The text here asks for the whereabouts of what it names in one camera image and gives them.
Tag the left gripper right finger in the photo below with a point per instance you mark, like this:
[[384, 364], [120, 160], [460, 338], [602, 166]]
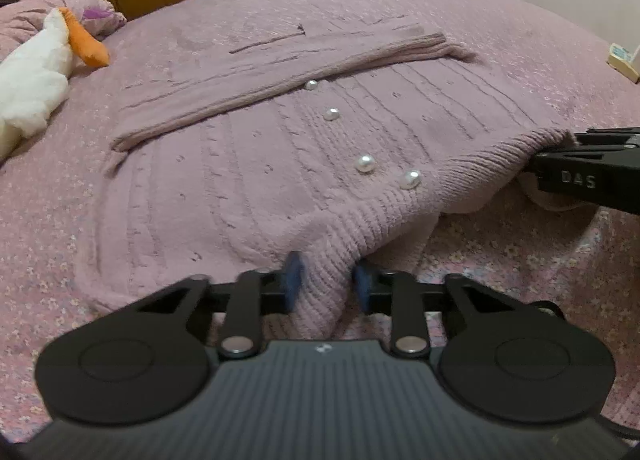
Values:
[[400, 296]]

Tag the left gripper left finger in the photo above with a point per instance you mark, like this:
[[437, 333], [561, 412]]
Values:
[[256, 294]]

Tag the pink knit cardigan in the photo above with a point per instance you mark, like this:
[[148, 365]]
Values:
[[337, 140]]

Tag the small box at bedside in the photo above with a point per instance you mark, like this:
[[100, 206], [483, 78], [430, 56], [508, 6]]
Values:
[[625, 62]]

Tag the pink floral bed cover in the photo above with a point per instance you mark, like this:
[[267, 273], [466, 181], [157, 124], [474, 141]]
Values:
[[586, 259]]

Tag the white plush goose toy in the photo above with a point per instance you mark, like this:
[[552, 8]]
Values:
[[34, 77]]

